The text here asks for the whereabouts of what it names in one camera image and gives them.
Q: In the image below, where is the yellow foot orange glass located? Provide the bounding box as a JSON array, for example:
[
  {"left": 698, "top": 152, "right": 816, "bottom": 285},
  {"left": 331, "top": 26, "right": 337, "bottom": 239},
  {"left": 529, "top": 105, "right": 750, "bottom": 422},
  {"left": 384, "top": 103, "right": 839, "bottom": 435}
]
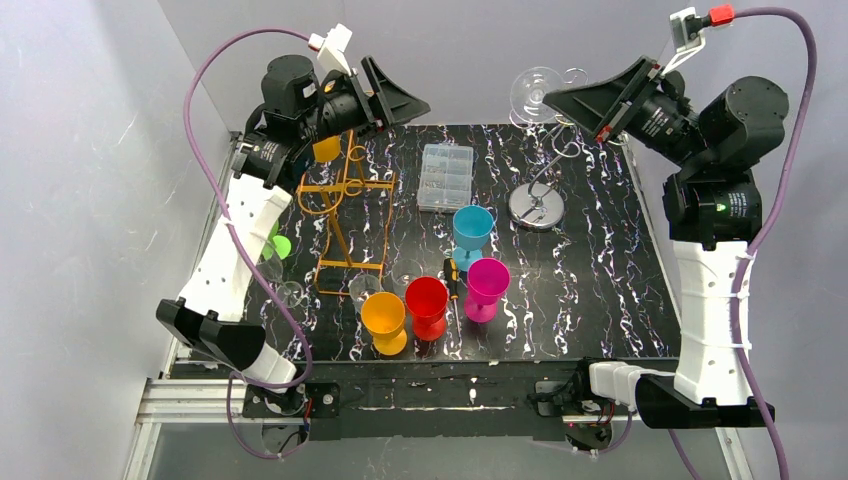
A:
[{"left": 311, "top": 79, "right": 342, "bottom": 165}]

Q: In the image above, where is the clear wine glass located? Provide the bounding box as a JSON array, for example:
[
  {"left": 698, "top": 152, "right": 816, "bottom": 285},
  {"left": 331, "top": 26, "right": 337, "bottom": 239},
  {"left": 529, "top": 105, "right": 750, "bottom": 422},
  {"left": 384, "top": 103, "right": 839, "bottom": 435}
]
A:
[
  {"left": 510, "top": 66, "right": 565, "bottom": 124},
  {"left": 257, "top": 253, "right": 305, "bottom": 308}
]

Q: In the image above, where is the gold wire glass rack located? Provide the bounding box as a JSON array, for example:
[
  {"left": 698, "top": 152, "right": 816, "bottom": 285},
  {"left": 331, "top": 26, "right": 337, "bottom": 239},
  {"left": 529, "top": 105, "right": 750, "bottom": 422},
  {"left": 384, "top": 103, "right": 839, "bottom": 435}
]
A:
[{"left": 296, "top": 131, "right": 398, "bottom": 296}]

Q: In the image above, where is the silver wire glass stand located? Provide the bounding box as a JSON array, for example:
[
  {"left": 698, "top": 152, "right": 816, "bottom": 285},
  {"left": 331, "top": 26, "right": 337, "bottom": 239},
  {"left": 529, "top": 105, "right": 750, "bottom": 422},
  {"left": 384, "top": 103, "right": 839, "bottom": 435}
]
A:
[{"left": 508, "top": 68, "right": 589, "bottom": 231}]

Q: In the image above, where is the blue plastic wine glass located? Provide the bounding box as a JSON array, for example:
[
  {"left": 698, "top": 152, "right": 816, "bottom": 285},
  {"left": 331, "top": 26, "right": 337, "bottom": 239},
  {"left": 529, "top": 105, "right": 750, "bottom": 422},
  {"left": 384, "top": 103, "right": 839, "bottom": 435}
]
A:
[{"left": 452, "top": 205, "right": 494, "bottom": 272}]

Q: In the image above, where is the green plastic wine glass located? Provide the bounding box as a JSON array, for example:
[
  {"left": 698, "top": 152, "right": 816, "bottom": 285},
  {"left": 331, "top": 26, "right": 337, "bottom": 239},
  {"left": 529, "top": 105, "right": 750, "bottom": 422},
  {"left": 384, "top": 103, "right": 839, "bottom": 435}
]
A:
[{"left": 261, "top": 221, "right": 292, "bottom": 260}]

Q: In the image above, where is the clear tumbler glass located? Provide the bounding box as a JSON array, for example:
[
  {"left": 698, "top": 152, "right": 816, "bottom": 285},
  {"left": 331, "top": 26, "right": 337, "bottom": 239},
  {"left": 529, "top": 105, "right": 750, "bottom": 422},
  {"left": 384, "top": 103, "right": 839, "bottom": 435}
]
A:
[
  {"left": 348, "top": 273, "right": 383, "bottom": 312},
  {"left": 390, "top": 258, "right": 423, "bottom": 290}
]

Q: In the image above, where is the red plastic wine glass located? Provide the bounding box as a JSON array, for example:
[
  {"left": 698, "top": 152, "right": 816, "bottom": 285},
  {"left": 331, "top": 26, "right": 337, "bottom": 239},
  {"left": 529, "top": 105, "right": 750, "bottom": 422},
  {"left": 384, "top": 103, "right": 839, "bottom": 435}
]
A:
[{"left": 404, "top": 276, "right": 449, "bottom": 342}]

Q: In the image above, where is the magenta plastic wine glass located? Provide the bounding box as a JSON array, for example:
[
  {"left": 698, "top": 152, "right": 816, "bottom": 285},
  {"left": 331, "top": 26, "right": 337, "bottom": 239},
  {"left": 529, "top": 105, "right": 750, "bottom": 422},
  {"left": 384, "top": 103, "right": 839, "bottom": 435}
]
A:
[{"left": 464, "top": 257, "right": 511, "bottom": 323}]

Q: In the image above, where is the orange plastic wine glass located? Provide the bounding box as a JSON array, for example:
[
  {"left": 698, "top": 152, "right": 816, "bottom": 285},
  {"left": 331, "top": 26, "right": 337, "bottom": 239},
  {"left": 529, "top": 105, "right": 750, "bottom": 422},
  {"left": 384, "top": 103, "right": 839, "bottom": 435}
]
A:
[{"left": 361, "top": 292, "right": 408, "bottom": 356}]

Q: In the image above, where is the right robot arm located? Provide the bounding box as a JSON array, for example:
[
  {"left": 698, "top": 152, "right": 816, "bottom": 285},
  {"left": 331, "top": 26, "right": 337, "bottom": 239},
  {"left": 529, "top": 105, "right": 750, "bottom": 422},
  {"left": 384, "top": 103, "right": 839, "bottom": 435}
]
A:
[{"left": 539, "top": 57, "right": 789, "bottom": 429}]

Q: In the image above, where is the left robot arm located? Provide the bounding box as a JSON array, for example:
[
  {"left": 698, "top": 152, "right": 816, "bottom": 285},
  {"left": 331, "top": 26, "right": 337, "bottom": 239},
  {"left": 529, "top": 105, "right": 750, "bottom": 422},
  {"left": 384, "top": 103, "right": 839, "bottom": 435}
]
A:
[{"left": 155, "top": 54, "right": 430, "bottom": 394}]

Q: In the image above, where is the clear plastic compartment box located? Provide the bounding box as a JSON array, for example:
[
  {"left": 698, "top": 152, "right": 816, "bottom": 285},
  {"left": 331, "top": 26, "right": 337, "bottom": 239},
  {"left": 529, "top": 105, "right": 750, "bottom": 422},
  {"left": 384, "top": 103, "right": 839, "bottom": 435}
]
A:
[{"left": 417, "top": 143, "right": 474, "bottom": 213}]

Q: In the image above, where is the yellow black screwdriver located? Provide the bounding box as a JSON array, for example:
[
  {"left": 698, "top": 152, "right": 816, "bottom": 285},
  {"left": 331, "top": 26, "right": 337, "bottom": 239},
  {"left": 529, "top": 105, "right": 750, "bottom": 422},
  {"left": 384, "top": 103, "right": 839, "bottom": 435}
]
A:
[{"left": 443, "top": 257, "right": 461, "bottom": 340}]

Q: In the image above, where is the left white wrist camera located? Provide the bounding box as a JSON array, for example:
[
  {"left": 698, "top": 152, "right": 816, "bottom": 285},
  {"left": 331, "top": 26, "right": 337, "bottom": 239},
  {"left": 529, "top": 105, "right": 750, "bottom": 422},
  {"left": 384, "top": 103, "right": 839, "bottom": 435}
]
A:
[{"left": 308, "top": 23, "right": 354, "bottom": 76}]

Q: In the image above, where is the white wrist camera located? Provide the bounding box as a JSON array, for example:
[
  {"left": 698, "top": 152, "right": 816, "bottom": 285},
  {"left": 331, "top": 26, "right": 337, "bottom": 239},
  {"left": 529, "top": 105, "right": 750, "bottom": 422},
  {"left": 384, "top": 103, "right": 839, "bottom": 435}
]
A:
[
  {"left": 662, "top": 4, "right": 736, "bottom": 75},
  {"left": 308, "top": 23, "right": 354, "bottom": 76}
]

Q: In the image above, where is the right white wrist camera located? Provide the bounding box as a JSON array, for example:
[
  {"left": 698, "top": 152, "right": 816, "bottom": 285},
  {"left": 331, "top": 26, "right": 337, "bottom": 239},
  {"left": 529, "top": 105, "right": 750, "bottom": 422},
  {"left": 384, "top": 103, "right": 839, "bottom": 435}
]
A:
[{"left": 662, "top": 4, "right": 736, "bottom": 75}]

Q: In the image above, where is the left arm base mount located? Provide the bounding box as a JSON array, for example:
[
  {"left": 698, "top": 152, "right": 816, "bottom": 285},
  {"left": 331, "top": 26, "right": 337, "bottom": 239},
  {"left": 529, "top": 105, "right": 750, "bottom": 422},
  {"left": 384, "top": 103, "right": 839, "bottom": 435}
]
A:
[{"left": 241, "top": 383, "right": 341, "bottom": 457}]

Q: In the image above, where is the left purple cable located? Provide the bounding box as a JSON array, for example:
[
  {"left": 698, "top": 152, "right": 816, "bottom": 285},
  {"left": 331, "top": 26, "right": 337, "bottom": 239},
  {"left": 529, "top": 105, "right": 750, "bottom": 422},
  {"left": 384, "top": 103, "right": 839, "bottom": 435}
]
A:
[{"left": 182, "top": 27, "right": 316, "bottom": 461}]

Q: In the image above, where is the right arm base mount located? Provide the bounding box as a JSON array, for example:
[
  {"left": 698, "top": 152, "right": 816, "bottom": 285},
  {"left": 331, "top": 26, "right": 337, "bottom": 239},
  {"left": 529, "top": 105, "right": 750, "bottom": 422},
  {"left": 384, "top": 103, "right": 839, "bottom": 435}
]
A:
[{"left": 526, "top": 379, "right": 634, "bottom": 459}]

